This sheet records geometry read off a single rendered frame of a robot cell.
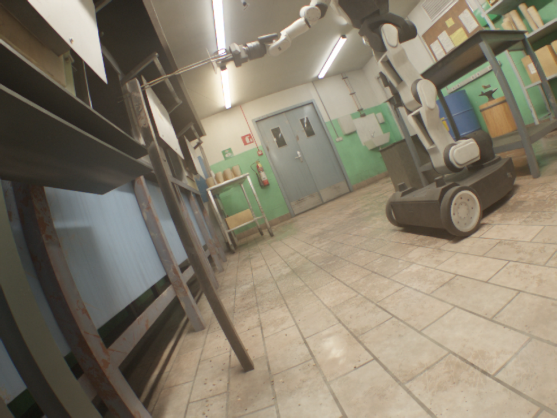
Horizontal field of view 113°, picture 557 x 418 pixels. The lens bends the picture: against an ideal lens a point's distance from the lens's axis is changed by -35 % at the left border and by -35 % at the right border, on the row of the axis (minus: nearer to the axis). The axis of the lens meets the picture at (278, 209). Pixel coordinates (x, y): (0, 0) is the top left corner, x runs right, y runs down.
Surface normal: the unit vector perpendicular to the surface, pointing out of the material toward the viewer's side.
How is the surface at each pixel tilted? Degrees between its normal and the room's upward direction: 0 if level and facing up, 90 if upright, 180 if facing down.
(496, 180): 90
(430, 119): 114
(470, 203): 90
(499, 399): 0
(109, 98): 90
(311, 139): 90
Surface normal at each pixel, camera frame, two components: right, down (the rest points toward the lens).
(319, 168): 0.12, -0.02
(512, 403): -0.38, -0.92
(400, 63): 0.32, 0.32
